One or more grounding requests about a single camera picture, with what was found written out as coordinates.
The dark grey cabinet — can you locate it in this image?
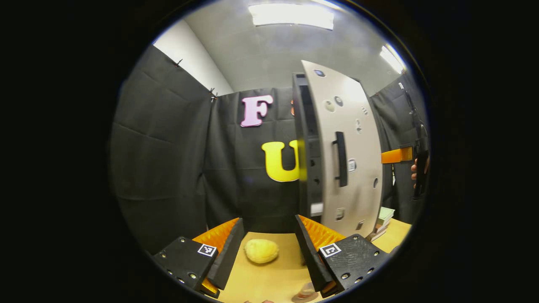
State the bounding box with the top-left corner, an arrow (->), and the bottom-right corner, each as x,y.
292,72 -> 325,228

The green book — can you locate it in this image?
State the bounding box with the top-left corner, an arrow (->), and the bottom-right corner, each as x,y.
377,206 -> 395,226

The yellow round sponge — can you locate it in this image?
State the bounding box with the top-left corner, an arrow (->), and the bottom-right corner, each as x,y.
244,239 -> 280,265

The narrow ceiling light panel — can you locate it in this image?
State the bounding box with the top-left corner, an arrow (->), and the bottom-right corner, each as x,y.
379,44 -> 406,74

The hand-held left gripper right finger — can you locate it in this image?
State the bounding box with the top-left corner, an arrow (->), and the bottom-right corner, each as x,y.
294,215 -> 390,298

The black cabinet door handle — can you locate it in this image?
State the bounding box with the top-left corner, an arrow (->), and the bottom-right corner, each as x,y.
332,131 -> 349,188

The black backdrop cloth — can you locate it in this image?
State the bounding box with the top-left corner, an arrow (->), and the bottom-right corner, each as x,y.
110,44 -> 430,255

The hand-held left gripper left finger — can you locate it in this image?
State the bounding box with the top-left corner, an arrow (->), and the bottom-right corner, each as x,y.
152,218 -> 245,298

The large ceiling light panel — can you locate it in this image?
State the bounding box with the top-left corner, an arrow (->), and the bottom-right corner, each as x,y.
248,3 -> 335,31

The beige cabinet door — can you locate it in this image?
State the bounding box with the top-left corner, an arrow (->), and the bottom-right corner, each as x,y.
300,60 -> 384,238

